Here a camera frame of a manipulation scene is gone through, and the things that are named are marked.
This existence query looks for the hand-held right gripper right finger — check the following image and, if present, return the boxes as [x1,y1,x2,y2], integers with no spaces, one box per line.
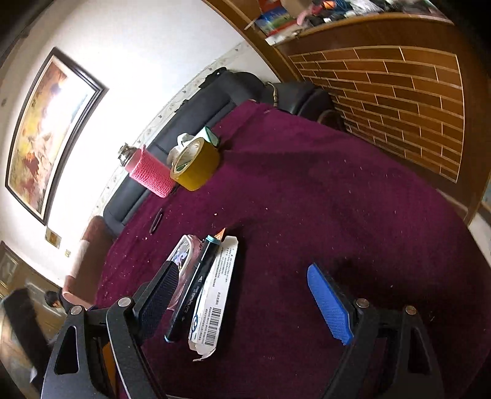
[307,263,446,399]

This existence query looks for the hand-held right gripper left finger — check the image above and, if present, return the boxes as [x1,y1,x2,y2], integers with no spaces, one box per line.
[40,261,181,399]

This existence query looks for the black marker teal band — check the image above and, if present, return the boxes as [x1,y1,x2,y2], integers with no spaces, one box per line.
[164,235,221,343]

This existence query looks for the yellow taped cardboard box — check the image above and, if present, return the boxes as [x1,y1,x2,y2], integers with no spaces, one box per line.
[98,338,118,384]

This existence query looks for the clear pink-trimmed case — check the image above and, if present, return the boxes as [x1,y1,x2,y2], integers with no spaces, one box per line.
[165,234,208,311]

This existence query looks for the white barcode packet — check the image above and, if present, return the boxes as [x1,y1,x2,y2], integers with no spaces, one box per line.
[188,235,240,363]

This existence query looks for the brown chair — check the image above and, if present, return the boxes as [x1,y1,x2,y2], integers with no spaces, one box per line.
[61,215,116,304]

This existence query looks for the maroon velvet cloth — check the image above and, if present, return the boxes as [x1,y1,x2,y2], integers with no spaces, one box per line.
[94,100,491,399]

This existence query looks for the bottle in pink knit sleeve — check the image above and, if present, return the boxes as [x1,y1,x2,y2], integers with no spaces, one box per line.
[117,143,178,199]

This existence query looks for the yellow tape roll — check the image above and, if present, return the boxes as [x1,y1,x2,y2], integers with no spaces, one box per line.
[169,137,221,192]

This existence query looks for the dark cabinet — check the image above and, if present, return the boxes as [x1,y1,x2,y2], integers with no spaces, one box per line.
[0,240,68,388]

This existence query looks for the white crumpled cloth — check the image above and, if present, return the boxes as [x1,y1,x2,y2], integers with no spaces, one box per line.
[168,132,198,165]

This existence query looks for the framed painting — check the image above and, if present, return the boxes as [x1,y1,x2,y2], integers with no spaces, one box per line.
[5,47,110,226]

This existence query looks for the black leather sofa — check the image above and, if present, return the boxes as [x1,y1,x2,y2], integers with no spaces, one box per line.
[103,69,334,236]

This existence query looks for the wooden counter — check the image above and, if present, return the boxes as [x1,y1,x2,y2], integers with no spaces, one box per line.
[245,11,466,185]

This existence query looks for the colourful printed box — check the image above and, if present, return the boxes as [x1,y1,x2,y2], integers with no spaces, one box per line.
[255,8,303,37]

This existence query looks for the pile of counter clutter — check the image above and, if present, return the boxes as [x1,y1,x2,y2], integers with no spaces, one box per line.
[299,0,453,27]

